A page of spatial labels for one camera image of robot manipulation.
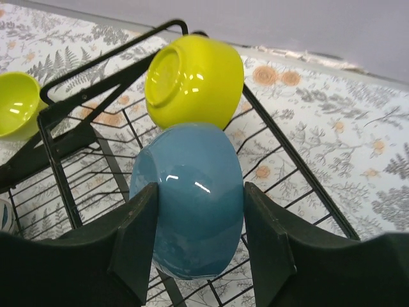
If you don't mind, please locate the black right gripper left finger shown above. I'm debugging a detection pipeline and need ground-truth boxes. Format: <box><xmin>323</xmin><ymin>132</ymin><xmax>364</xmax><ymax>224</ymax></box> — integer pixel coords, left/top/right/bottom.
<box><xmin>1</xmin><ymin>184</ymin><xmax>158</xmax><ymax>306</ymax></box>

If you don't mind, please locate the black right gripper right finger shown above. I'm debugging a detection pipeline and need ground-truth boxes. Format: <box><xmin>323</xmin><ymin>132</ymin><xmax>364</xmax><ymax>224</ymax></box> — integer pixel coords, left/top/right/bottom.
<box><xmin>244</xmin><ymin>182</ymin><xmax>408</xmax><ymax>306</ymax></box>

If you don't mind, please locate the blue ceramic bowl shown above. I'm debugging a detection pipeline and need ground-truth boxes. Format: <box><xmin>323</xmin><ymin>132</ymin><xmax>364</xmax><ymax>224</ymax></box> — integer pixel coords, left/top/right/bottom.
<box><xmin>130</xmin><ymin>123</ymin><xmax>243</xmax><ymax>280</ymax></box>

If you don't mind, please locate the lime green bowl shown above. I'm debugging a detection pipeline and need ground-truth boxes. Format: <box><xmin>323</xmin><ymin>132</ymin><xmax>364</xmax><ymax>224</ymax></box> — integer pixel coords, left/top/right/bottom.
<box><xmin>1</xmin><ymin>72</ymin><xmax>47</xmax><ymax>142</ymax></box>
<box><xmin>144</xmin><ymin>34</ymin><xmax>244</xmax><ymax>129</ymax></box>

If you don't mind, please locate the blue striped white bowl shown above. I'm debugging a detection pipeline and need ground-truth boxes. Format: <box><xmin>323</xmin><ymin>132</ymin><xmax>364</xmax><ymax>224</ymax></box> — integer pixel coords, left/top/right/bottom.
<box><xmin>0</xmin><ymin>199</ymin><xmax>15</xmax><ymax>233</ymax></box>

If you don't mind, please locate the black wire dish rack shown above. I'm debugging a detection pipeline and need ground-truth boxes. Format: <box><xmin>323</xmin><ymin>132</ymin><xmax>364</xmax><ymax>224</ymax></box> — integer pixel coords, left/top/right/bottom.
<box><xmin>0</xmin><ymin>19</ymin><xmax>361</xmax><ymax>307</ymax></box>

